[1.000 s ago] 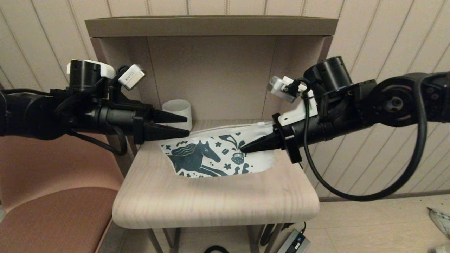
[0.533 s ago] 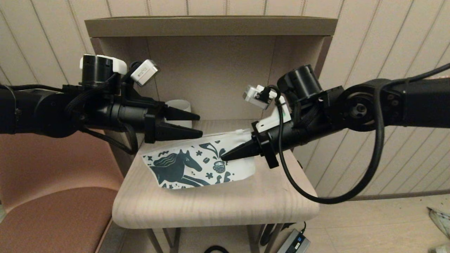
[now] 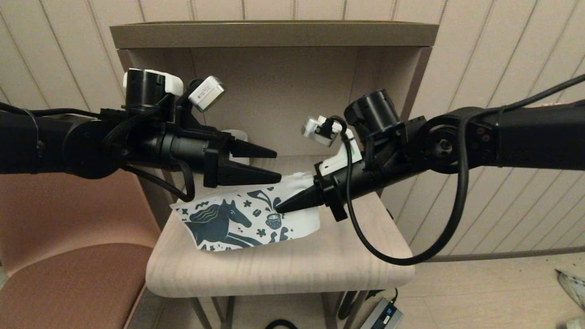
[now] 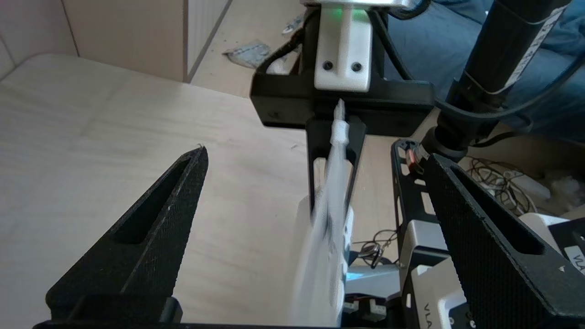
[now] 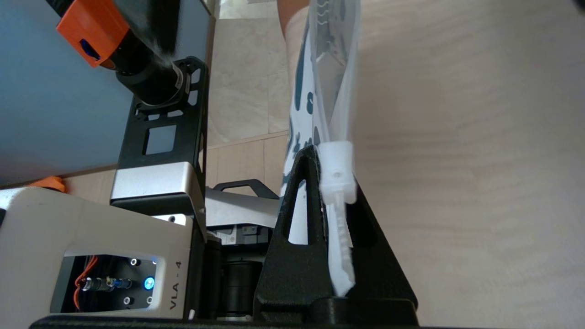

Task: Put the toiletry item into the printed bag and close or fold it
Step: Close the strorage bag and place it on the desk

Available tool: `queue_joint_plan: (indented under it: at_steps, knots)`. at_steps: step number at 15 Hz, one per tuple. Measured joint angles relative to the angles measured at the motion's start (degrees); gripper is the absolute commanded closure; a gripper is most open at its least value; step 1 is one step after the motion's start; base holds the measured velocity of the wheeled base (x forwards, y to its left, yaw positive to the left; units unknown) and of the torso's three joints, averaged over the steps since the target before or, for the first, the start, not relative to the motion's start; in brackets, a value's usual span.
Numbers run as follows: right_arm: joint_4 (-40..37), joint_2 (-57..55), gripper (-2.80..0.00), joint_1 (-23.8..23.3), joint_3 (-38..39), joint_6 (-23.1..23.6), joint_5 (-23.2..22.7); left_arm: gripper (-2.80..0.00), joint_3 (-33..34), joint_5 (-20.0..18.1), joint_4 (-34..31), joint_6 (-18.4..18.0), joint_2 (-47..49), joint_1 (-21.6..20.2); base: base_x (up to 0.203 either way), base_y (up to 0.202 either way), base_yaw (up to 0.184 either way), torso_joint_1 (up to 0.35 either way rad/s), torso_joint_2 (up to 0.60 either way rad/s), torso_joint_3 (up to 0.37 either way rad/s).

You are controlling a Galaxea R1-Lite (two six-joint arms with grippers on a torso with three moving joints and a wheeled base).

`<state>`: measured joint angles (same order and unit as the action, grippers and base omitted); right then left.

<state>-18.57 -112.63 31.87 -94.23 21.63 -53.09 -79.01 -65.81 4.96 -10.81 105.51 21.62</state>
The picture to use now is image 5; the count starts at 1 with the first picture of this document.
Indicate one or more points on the white horse print pouch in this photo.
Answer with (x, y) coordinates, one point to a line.
(320, 68)

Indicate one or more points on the orange plastic cap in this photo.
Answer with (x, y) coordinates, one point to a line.
(91, 27)

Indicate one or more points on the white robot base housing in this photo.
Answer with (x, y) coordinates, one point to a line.
(36, 237)

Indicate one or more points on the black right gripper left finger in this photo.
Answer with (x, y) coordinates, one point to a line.
(292, 274)

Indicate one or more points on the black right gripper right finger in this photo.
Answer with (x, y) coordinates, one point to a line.
(379, 283)

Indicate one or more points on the small orange plastic part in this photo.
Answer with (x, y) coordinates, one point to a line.
(50, 183)

